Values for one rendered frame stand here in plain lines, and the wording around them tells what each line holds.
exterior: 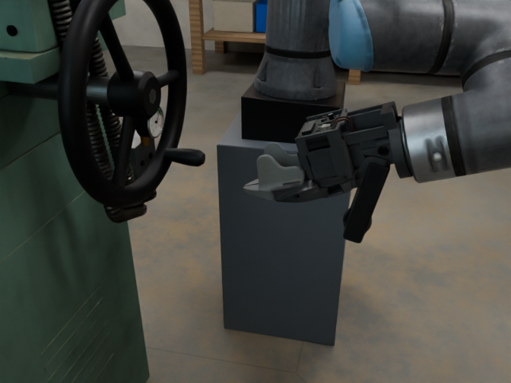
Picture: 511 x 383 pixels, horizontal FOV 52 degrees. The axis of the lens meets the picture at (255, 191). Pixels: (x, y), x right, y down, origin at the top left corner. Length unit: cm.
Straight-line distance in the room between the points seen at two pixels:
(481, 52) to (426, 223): 140
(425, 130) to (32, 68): 44
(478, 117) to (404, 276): 117
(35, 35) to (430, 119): 44
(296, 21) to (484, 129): 63
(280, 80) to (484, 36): 59
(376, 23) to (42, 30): 37
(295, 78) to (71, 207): 53
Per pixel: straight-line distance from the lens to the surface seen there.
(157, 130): 101
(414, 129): 58
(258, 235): 125
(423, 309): 160
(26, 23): 66
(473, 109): 58
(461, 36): 63
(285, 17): 113
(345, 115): 62
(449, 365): 147
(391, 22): 60
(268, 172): 64
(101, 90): 69
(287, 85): 114
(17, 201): 81
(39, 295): 89
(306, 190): 61
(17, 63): 66
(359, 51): 60
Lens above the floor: 103
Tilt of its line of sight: 29 degrees down
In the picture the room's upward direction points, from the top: straight up
